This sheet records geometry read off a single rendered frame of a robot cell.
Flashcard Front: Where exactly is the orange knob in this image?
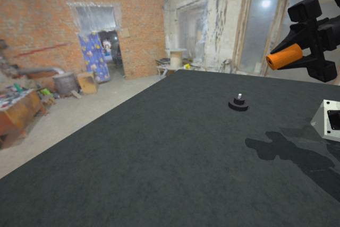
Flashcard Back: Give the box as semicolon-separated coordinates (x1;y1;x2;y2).
266;43;303;70

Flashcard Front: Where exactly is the black round pedestal with silver shaft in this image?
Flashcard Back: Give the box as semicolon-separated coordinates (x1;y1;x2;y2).
228;94;249;111

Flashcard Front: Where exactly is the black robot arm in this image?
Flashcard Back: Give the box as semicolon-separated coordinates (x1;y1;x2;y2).
297;0;340;130

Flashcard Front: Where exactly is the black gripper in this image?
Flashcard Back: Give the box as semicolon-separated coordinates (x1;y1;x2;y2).
270;0;340;82

